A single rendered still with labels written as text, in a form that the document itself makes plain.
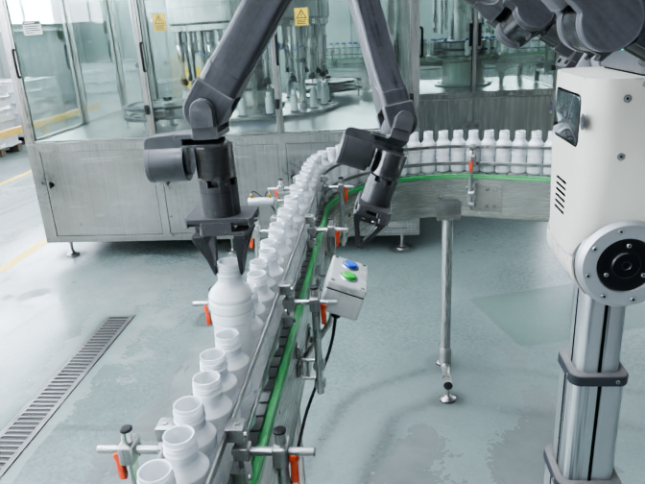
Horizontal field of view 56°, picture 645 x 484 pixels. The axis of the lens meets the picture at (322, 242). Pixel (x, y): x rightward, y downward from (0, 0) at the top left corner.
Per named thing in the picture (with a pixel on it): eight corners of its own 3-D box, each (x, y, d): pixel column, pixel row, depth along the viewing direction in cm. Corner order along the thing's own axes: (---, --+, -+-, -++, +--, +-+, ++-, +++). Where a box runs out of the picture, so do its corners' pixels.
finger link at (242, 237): (251, 281, 91) (245, 222, 88) (205, 282, 92) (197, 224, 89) (260, 264, 98) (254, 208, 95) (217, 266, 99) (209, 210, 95)
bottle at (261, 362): (267, 393, 106) (259, 306, 100) (232, 395, 106) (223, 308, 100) (270, 375, 111) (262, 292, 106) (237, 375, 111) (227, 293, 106)
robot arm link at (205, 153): (227, 139, 85) (235, 133, 90) (179, 142, 86) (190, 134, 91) (232, 187, 87) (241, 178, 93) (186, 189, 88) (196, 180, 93)
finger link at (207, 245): (243, 281, 92) (236, 223, 88) (197, 282, 92) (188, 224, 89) (251, 265, 98) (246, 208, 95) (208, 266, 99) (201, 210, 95)
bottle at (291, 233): (294, 272, 157) (289, 210, 151) (305, 279, 152) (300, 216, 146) (273, 278, 154) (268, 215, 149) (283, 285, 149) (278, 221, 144)
